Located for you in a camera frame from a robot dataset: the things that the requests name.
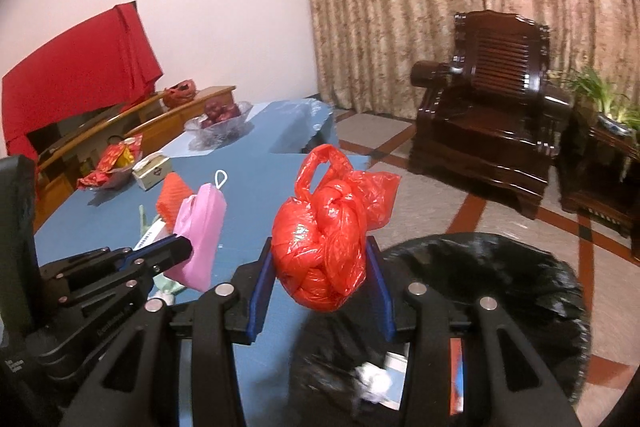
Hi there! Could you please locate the white trash bin black liner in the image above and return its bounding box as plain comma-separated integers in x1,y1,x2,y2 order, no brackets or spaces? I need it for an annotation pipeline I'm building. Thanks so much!
289,232,593,427

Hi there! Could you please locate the small red plastic bag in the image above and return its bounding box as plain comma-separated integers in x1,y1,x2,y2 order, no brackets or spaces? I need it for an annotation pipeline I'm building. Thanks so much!
162,79,197,108

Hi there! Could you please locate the wooden television cabinet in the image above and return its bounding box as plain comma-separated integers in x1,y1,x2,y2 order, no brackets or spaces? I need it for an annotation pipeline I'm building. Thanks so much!
32,86,236,233

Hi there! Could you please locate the light green plastic utensil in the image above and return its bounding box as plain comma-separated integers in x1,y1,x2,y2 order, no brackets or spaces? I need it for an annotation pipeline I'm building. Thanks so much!
137,204,152,249
152,274,187,296

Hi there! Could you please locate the potted green plant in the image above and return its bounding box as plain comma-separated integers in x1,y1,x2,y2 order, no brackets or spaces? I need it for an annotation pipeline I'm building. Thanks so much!
561,67,640,136

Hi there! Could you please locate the dark wooden side table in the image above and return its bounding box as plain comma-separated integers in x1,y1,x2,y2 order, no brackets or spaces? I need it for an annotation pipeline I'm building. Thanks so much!
556,107,640,242

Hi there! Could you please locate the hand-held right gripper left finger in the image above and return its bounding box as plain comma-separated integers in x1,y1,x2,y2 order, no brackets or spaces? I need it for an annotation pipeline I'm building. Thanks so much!
59,237,275,427

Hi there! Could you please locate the glass fruit bowl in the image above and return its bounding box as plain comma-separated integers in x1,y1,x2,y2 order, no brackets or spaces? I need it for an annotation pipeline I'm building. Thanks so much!
185,101,254,144

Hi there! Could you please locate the red cloth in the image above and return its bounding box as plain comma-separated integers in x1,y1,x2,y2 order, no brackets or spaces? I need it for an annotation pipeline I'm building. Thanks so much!
2,3,165,158

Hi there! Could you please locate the pink small packet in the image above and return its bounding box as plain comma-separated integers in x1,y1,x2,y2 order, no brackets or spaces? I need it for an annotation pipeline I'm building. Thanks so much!
164,169,230,292

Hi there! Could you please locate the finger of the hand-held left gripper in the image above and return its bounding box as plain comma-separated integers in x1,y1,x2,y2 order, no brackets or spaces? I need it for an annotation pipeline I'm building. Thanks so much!
39,234,195,292
60,264,176,315

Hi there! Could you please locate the black television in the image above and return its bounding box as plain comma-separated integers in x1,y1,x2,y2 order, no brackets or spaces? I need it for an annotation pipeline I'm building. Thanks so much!
27,103,128,155

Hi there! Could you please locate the white tube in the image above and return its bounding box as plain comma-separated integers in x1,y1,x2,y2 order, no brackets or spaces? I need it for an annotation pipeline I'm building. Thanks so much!
134,217,174,254

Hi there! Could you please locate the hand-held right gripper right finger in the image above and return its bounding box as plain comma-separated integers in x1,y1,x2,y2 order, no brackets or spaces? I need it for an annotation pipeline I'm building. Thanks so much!
365,236,583,427

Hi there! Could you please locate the knotted red plastic bag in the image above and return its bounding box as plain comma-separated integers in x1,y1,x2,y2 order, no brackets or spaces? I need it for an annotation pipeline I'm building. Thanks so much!
271,144,402,313

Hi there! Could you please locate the glass candy dish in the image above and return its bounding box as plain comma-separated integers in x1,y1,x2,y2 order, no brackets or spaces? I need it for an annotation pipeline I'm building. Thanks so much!
91,164,135,192

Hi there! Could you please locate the white tissue box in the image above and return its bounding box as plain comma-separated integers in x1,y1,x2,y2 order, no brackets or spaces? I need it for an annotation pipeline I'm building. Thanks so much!
132,153,172,191

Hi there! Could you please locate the dark wooden armchair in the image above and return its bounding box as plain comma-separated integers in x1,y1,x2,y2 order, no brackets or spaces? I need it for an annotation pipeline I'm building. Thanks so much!
407,10,573,220

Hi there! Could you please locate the large orange foam fruit net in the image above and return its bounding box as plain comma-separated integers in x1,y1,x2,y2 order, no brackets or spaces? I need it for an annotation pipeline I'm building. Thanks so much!
156,172,196,229

